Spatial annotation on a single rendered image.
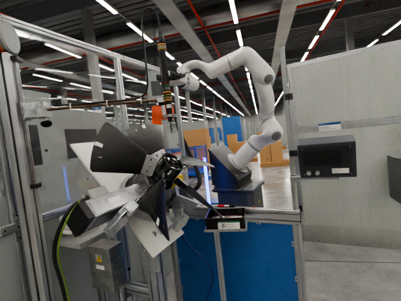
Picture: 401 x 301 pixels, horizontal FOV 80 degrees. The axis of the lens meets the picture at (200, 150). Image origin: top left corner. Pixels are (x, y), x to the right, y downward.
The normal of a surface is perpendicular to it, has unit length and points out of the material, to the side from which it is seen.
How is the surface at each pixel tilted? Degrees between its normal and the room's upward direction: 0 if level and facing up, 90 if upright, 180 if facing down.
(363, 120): 90
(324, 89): 90
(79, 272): 90
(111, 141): 77
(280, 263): 90
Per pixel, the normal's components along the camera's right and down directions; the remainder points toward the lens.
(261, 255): -0.44, 0.11
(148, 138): 0.00, -0.68
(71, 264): 0.89, -0.07
